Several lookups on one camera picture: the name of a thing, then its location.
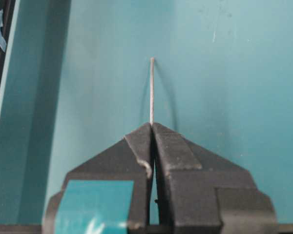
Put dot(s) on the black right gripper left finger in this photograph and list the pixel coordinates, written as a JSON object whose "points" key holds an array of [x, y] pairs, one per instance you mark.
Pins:
{"points": [[109, 193]]}

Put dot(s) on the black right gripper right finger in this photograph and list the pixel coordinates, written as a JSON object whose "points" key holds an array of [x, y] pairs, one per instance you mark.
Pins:
{"points": [[200, 192]]}

